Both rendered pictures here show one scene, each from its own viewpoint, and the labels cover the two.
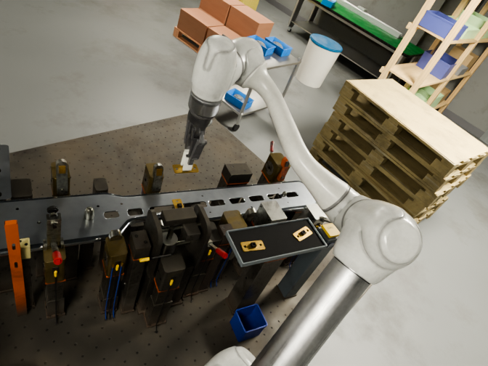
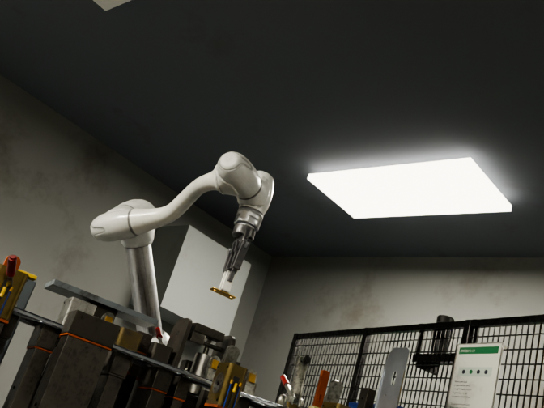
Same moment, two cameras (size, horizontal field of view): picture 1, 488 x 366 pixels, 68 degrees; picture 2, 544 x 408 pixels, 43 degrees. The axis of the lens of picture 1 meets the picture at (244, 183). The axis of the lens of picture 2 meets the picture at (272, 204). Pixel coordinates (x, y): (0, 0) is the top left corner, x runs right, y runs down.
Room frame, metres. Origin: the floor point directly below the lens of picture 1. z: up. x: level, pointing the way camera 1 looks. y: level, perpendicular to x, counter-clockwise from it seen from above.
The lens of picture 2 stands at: (2.99, 0.92, 0.76)
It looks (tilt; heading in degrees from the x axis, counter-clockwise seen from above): 22 degrees up; 198
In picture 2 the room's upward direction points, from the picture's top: 18 degrees clockwise
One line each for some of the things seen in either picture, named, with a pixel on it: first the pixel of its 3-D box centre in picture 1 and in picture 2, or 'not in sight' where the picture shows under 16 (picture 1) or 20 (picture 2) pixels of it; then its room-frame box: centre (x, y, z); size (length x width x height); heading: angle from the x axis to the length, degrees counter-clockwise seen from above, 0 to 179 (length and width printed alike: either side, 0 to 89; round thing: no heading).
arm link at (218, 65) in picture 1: (216, 66); (256, 191); (0.91, 0.19, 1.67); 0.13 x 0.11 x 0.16; 169
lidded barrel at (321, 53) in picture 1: (316, 62); not in sight; (5.52, -0.25, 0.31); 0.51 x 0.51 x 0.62
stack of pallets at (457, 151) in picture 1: (392, 152); not in sight; (3.43, -1.25, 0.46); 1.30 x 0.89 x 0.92; 53
